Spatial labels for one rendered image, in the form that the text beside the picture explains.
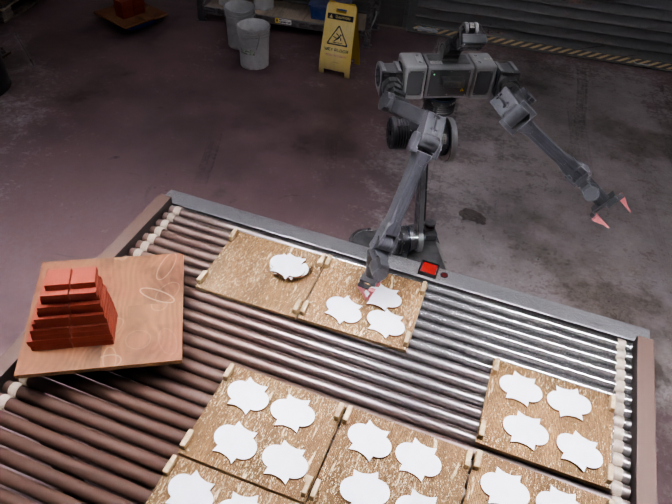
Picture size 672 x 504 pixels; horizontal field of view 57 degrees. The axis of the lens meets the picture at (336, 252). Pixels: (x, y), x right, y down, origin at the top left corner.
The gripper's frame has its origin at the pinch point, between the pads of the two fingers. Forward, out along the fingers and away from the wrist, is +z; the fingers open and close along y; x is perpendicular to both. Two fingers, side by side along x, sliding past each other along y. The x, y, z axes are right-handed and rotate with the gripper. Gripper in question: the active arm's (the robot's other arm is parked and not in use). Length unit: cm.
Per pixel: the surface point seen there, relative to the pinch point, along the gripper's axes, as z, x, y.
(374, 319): 1.2, -7.0, -11.7
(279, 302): 0.7, 27.5, -21.8
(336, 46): 44, 180, 319
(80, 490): 6, 39, -111
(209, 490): 4, 6, -94
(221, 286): 0, 51, -26
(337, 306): 0.5, 7.6, -13.1
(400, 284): 1.1, -7.9, 10.7
